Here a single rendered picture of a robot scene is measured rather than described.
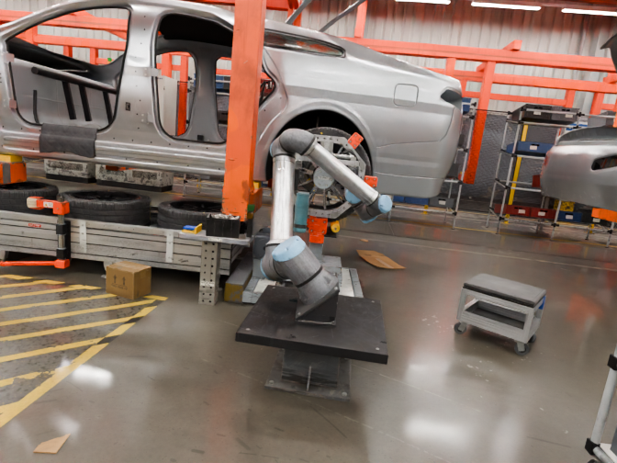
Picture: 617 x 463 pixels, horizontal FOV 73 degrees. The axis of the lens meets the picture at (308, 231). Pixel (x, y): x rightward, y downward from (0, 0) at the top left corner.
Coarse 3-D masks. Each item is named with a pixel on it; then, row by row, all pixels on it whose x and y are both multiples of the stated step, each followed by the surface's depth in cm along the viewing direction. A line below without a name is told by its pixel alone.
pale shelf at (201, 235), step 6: (180, 234) 250; (186, 234) 249; (192, 234) 250; (198, 234) 251; (204, 234) 253; (240, 234) 263; (198, 240) 250; (204, 240) 250; (210, 240) 250; (216, 240) 249; (222, 240) 249; (228, 240) 249; (234, 240) 249; (240, 240) 249; (246, 240) 250
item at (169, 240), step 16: (0, 224) 285; (16, 224) 284; (32, 224) 283; (48, 224) 283; (80, 224) 281; (96, 224) 282; (112, 224) 281; (128, 224) 284; (80, 240) 284; (112, 240) 283; (128, 240) 283; (144, 240) 284; (160, 240) 282; (176, 240) 282; (192, 240) 282
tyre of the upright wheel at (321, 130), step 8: (320, 128) 279; (328, 128) 279; (336, 136) 279; (344, 136) 279; (360, 144) 281; (360, 152) 281; (368, 160) 283; (368, 168) 283; (352, 208) 289; (344, 216) 290
